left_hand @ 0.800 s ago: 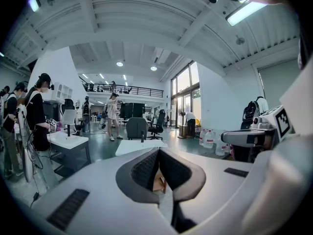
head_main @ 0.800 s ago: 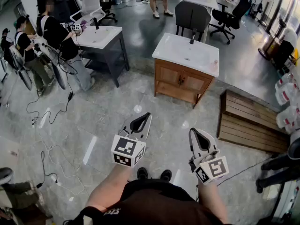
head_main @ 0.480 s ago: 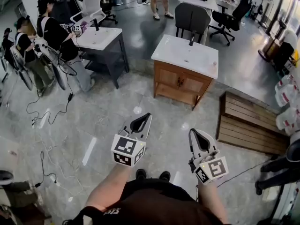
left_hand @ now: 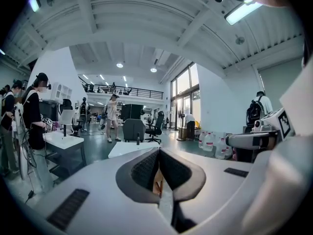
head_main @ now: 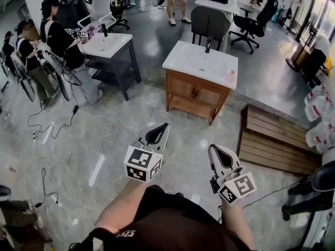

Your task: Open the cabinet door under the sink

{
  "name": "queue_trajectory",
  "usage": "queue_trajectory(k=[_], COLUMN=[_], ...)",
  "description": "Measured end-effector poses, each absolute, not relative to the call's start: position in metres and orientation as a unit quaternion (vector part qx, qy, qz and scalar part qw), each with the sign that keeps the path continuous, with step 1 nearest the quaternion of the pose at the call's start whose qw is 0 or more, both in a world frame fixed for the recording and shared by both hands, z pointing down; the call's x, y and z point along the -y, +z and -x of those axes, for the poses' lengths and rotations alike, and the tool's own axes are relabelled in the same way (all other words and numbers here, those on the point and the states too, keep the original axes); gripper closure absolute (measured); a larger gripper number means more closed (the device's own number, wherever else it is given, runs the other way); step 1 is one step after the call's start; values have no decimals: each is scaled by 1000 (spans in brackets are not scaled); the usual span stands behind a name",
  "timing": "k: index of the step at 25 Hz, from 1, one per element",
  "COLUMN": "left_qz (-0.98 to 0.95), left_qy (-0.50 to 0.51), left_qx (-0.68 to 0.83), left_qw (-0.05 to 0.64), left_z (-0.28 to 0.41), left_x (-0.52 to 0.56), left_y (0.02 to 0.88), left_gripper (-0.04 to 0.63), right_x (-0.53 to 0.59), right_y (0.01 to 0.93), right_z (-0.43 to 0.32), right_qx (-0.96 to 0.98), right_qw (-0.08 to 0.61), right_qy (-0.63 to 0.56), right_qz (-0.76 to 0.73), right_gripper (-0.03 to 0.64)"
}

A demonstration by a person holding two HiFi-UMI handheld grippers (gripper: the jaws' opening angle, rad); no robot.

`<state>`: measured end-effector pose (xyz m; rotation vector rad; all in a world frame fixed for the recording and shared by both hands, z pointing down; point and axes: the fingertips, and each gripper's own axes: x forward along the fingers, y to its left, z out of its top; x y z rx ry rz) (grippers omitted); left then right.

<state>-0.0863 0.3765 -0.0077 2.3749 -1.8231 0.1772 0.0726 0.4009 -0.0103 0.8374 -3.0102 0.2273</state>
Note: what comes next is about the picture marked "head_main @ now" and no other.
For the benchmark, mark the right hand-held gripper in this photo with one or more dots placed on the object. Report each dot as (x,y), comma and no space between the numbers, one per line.
(240,187)

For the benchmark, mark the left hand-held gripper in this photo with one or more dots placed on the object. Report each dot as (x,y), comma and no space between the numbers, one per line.
(138,161)

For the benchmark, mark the wooden cabinet door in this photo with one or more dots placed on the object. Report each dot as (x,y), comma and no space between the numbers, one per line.
(210,97)
(183,88)

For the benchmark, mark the person's left forearm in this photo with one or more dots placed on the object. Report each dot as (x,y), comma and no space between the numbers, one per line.
(117,205)

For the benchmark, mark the person's right forearm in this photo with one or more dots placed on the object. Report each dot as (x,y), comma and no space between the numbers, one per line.
(235,226)

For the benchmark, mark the wooden cabinet body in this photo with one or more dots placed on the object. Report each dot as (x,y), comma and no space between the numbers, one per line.
(168,93)

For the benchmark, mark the wooden slat platform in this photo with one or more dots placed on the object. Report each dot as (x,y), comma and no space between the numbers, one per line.
(274,140)

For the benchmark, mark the person's black shoe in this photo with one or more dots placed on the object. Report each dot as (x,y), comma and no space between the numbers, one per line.
(180,194)

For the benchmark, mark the person's black shirt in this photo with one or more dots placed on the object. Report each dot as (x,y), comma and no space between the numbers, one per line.
(170,226)

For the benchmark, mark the pink bottle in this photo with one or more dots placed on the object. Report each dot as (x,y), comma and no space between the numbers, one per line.
(231,77)

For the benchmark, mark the black floor equipment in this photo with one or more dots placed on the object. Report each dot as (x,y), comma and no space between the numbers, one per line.
(303,192)

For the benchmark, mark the white sink basin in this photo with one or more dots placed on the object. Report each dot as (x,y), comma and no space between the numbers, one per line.
(110,44)
(188,59)

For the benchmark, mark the black faucet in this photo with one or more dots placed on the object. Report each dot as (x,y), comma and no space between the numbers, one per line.
(208,47)
(104,30)

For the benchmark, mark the black box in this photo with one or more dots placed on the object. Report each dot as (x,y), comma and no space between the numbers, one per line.
(314,64)

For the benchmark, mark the grey upholstered chair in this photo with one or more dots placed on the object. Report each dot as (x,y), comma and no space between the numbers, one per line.
(209,20)

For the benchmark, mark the white mesh office chair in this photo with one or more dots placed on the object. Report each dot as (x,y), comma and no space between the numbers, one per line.
(100,6)

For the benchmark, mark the white desk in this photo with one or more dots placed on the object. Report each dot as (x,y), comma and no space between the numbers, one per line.
(217,6)

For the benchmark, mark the brown clutter pile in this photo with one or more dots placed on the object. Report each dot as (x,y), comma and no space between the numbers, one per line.
(18,213)

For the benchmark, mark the pedestal fan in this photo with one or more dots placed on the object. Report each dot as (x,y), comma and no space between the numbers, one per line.
(295,59)

